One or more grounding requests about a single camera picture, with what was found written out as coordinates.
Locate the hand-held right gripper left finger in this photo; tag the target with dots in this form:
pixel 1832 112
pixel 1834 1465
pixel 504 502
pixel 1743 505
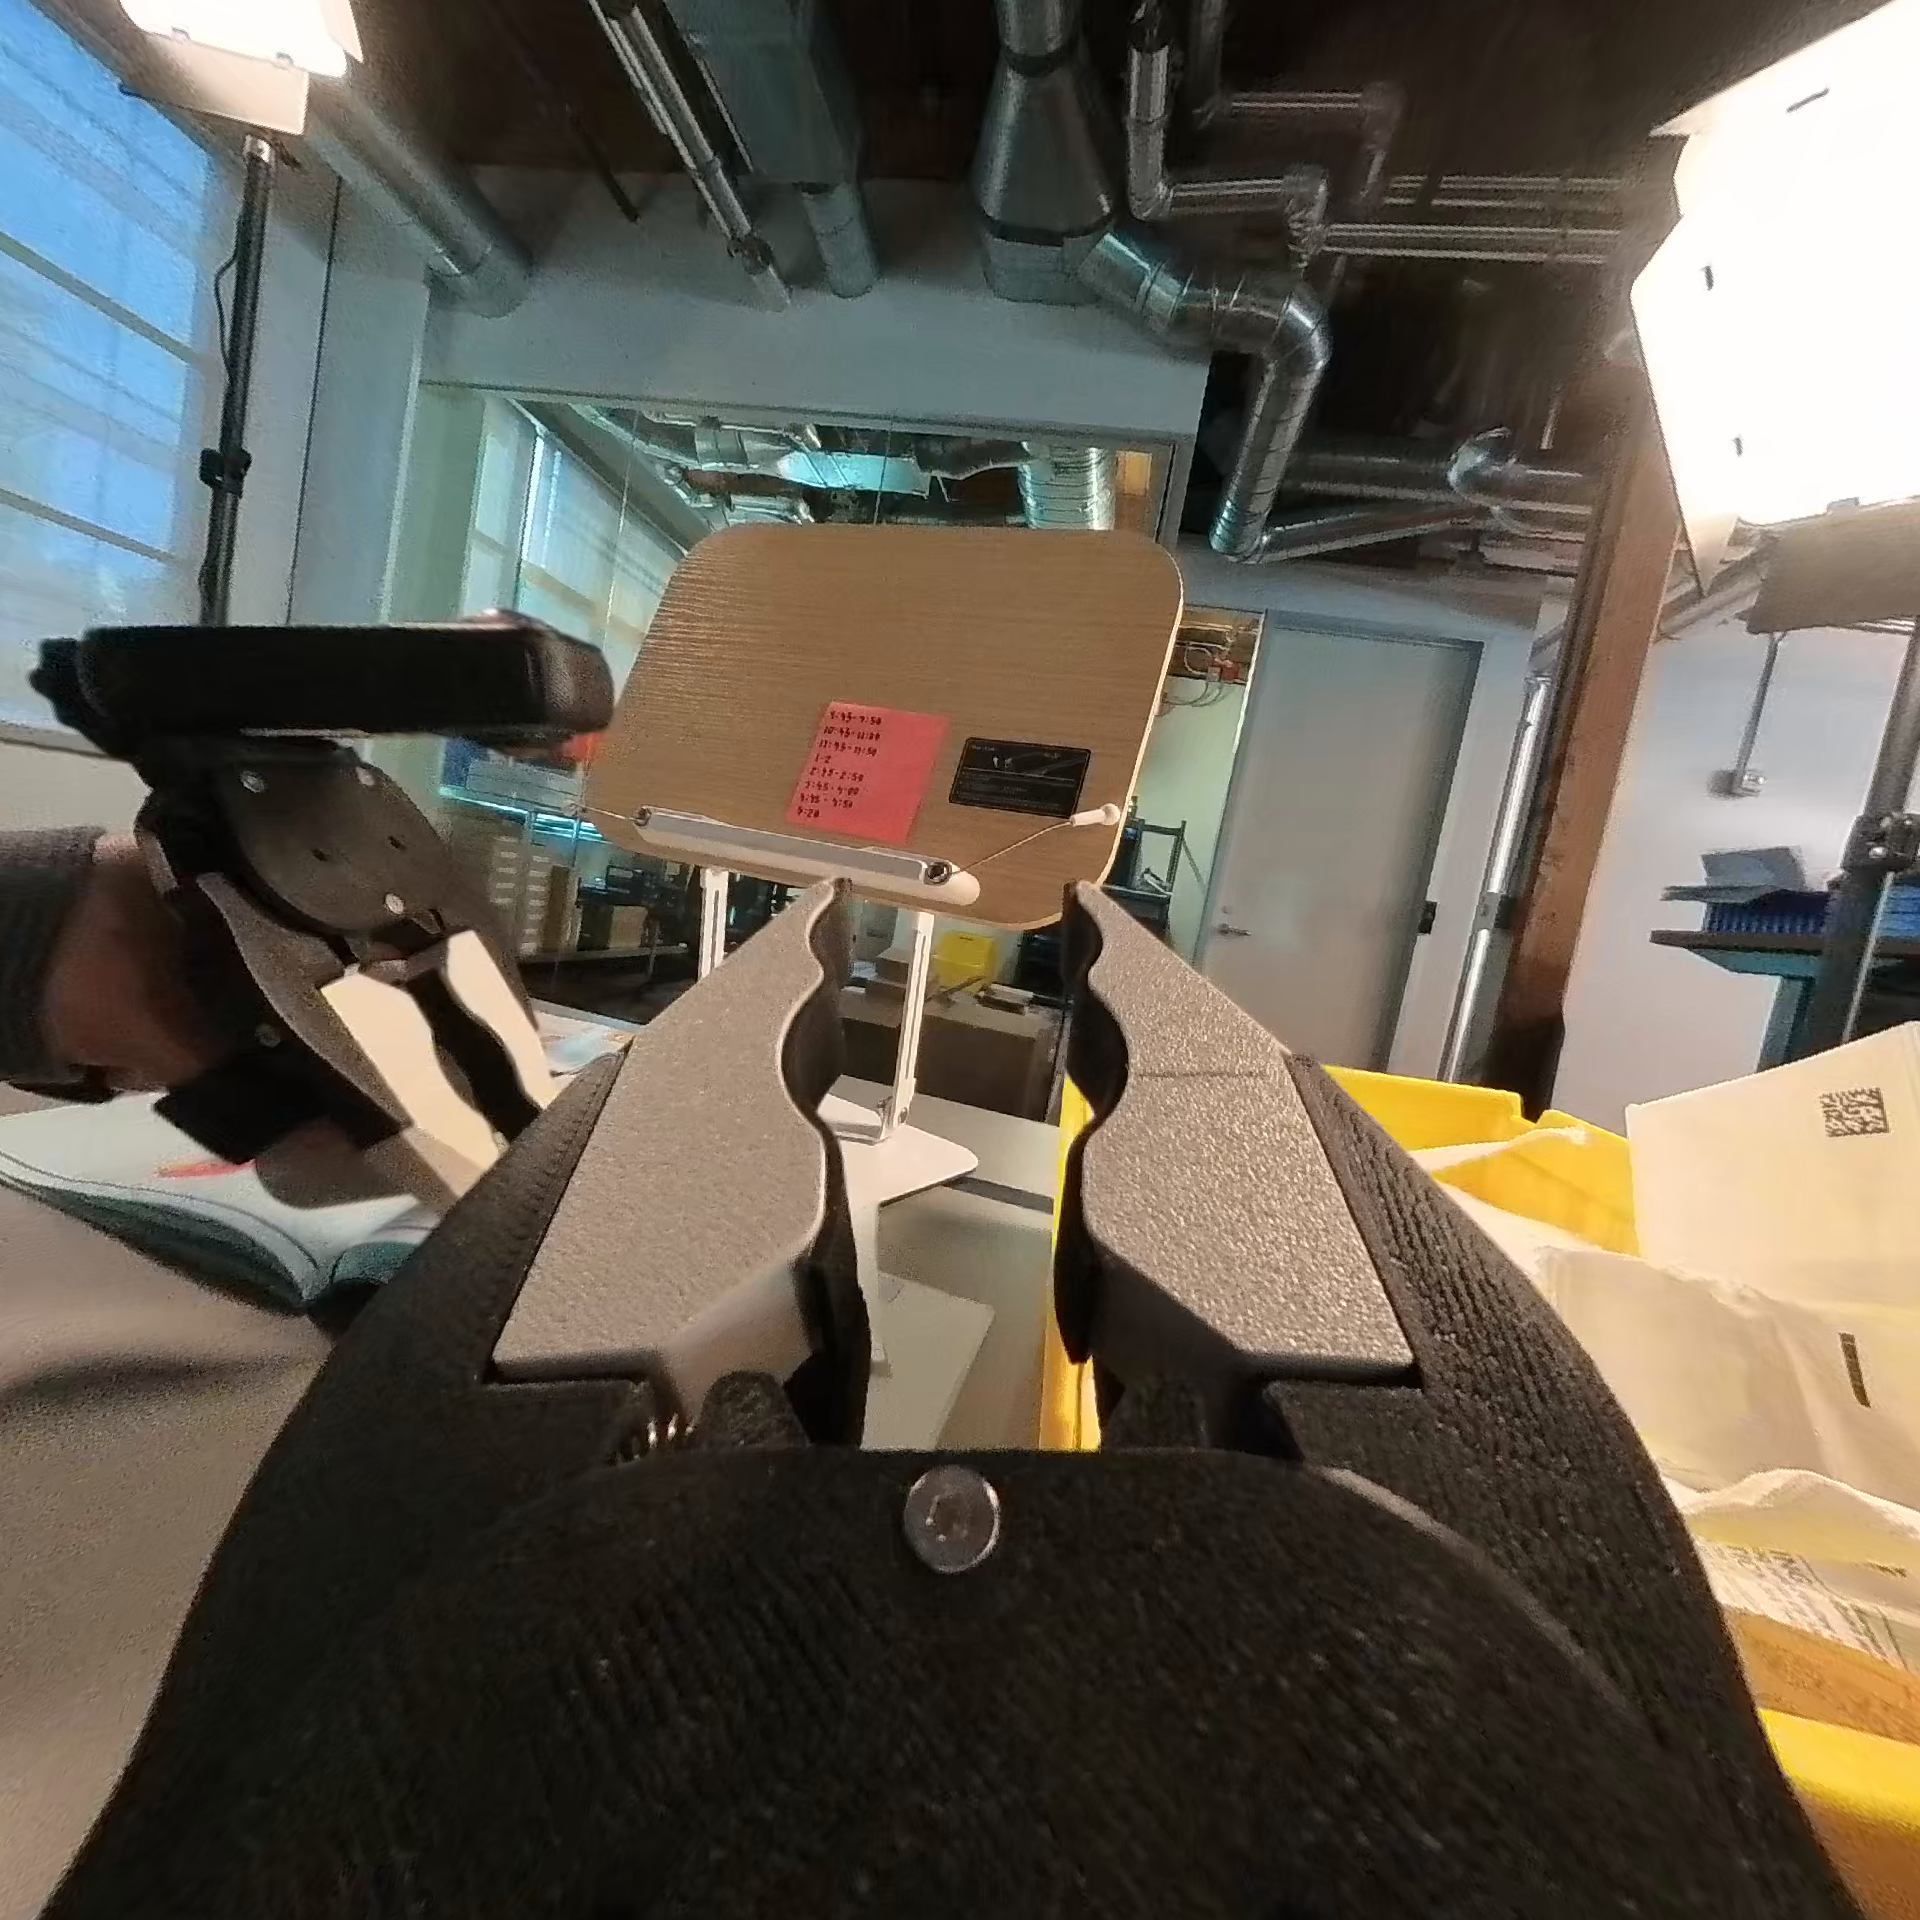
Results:
pixel 662 1201

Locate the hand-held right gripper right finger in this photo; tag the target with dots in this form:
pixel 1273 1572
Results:
pixel 1245 1215

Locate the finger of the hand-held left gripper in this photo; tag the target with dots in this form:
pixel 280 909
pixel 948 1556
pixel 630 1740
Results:
pixel 488 1014
pixel 405 1065

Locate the person's left hand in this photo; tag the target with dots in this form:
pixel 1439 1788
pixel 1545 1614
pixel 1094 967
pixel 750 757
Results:
pixel 135 975

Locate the open instruction booklet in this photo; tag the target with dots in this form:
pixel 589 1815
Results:
pixel 224 1215

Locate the yellow plastic bin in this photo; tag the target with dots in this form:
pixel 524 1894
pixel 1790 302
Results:
pixel 1485 1119

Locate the brown cardboard box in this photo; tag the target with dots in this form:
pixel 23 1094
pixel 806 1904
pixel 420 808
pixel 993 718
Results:
pixel 974 1049

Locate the grey door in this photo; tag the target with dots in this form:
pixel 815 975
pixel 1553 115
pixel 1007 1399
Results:
pixel 1350 839

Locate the grey conduit pipe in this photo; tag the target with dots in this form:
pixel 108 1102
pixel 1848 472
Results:
pixel 1508 885

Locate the pink sticky note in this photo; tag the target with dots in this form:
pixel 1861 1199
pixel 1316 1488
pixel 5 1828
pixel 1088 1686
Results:
pixel 866 765

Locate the white paper bag black mark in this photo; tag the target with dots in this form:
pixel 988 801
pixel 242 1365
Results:
pixel 1694 1349

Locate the black light stand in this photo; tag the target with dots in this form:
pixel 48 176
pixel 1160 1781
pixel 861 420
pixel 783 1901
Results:
pixel 240 376

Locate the black label sticker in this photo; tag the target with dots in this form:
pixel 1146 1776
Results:
pixel 1020 779

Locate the white paper bag square code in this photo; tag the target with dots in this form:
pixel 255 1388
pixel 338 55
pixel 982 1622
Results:
pixel 1757 1201

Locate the window with white blind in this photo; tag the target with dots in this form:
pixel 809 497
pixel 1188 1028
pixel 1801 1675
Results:
pixel 90 376

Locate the wooden book stand white base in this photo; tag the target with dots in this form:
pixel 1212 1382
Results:
pixel 902 646

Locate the wooden column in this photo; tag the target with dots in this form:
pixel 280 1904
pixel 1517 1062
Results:
pixel 1590 750

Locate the blue workbench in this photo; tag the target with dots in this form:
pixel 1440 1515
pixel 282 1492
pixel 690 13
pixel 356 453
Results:
pixel 1757 916

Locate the wrinkled white paper bag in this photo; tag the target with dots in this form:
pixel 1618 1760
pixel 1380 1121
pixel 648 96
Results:
pixel 1800 1516

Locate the brown printed paper bag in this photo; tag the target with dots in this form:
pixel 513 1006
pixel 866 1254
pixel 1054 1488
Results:
pixel 1816 1652

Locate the small softbox light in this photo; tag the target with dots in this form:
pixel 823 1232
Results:
pixel 240 44

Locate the large softbox light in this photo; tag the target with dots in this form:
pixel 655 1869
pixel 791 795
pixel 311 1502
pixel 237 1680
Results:
pixel 1785 300

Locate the slanted silver ventilation duct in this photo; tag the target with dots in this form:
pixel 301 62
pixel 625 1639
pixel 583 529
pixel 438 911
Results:
pixel 436 211

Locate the large silver ventilation duct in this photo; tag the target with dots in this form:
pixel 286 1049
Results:
pixel 1200 300

